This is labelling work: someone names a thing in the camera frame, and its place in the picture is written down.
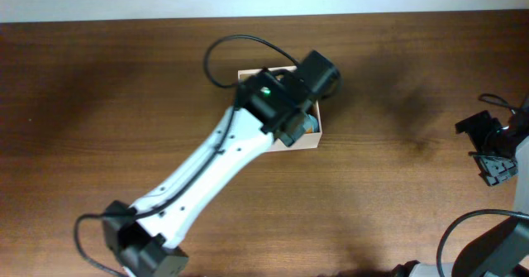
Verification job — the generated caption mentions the orange blue duck toy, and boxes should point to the orange blue duck toy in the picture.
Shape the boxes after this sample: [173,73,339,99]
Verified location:
[303,113,319,134]

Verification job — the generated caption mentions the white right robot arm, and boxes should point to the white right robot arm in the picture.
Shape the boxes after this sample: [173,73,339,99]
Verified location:
[389,93,528,277]

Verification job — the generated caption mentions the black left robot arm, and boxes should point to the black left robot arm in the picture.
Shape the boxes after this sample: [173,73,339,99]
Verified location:
[102,51,340,276]

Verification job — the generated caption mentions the pink cardboard box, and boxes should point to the pink cardboard box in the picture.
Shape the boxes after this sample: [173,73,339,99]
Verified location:
[237,66,323,152]

